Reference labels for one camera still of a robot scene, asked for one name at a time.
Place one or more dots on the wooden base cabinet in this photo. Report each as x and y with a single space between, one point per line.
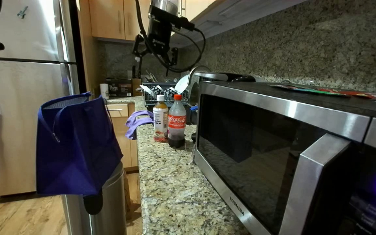
124 143

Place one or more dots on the purple cloth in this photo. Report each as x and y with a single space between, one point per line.
135 122

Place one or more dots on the stainless steel refrigerator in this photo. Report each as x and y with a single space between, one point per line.
18 98

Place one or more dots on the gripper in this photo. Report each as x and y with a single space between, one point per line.
159 32

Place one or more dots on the drawer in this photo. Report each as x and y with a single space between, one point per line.
122 110

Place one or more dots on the fridge magnet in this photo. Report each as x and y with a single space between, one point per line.
22 12

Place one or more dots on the stainless steel microwave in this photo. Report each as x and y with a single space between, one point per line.
292 153

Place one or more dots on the dark cardboard box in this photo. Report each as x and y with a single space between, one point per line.
119 87

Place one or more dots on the black dish rack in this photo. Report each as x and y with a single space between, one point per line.
155 93

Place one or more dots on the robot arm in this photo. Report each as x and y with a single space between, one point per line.
164 6

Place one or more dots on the blue fabric bag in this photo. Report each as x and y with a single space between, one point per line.
77 147

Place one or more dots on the wooden knife block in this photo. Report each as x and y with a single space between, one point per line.
136 85

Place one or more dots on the white plate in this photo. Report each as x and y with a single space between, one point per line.
181 84

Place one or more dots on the wooden wall cabinets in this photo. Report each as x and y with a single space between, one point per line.
113 18

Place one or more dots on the black cooker machine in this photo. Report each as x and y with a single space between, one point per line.
227 77

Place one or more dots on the cola bottle with red cap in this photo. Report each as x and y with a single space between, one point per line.
177 122

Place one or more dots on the stainless steel trash can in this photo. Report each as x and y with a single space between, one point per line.
109 205

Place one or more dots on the juice bottle with white cap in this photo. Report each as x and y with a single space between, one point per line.
160 119

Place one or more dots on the colourful paper leaflets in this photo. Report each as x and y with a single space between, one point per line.
331 92

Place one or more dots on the microwave door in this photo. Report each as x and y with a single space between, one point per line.
256 156

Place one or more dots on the overhead cabinet underside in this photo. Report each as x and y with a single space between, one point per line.
220 19

